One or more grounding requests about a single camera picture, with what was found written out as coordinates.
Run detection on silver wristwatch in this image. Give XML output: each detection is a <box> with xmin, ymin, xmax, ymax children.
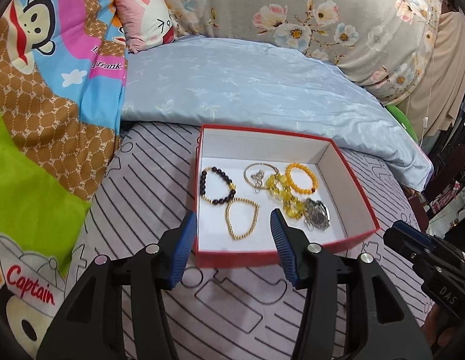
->
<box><xmin>303</xmin><ymin>198</ymin><xmax>330</xmax><ymax>232</ymax></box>

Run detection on orange bead bracelet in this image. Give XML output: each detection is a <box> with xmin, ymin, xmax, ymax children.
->
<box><xmin>284</xmin><ymin>162</ymin><xmax>320</xmax><ymax>196</ymax></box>

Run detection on yellow crystal bracelet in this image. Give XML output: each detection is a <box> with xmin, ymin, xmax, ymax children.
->
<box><xmin>265</xmin><ymin>173</ymin><xmax>307</xmax><ymax>221</ymax></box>

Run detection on rose gold bangle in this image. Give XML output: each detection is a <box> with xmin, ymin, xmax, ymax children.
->
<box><xmin>243</xmin><ymin>162</ymin><xmax>280</xmax><ymax>189</ymax></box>

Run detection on silver dangle earrings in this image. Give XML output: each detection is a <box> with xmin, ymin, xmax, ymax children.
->
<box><xmin>250</xmin><ymin>170</ymin><xmax>265</xmax><ymax>194</ymax></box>

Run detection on gold bead bracelet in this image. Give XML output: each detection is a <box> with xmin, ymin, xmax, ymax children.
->
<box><xmin>224</xmin><ymin>196</ymin><xmax>260</xmax><ymax>242</ymax></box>

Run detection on dark bead bracelet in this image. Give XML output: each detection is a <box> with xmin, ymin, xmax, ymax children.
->
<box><xmin>199</xmin><ymin>166</ymin><xmax>238</xmax><ymax>207</ymax></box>

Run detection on person's right hand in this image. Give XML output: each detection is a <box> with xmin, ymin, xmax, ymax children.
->
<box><xmin>421</xmin><ymin>304</ymin><xmax>458</xmax><ymax>349</ymax></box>

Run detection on green plastic object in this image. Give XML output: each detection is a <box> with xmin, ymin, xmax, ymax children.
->
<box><xmin>385</xmin><ymin>105</ymin><xmax>419</xmax><ymax>143</ymax></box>

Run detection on beige curtain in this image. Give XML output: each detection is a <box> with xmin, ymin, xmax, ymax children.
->
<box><xmin>398</xmin><ymin>11</ymin><xmax>465</xmax><ymax>137</ymax></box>

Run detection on grey striped bed sheet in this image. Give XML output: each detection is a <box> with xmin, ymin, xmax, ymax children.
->
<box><xmin>69</xmin><ymin>123</ymin><xmax>431</xmax><ymax>359</ymax></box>

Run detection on red cardboard box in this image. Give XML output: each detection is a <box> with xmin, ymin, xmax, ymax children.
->
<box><xmin>194</xmin><ymin>124</ymin><xmax>380</xmax><ymax>268</ymax></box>

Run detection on grey floral pillow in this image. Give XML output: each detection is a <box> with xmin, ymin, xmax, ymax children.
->
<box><xmin>165</xmin><ymin>0</ymin><xmax>443</xmax><ymax>103</ymax></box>

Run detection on light blue quilt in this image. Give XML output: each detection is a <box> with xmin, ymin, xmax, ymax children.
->
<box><xmin>121</xmin><ymin>36</ymin><xmax>434</xmax><ymax>191</ymax></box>

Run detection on colourful monkey cartoon blanket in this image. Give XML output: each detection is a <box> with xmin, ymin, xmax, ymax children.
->
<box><xmin>0</xmin><ymin>0</ymin><xmax>128</xmax><ymax>359</ymax></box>

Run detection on pink cartoon pillow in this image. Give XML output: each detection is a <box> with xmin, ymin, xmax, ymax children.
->
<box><xmin>114</xmin><ymin>0</ymin><xmax>176</xmax><ymax>54</ymax></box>

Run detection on white cord with switch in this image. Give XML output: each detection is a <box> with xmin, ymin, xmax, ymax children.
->
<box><xmin>419</xmin><ymin>0</ymin><xmax>440</xmax><ymax>140</ymax></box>

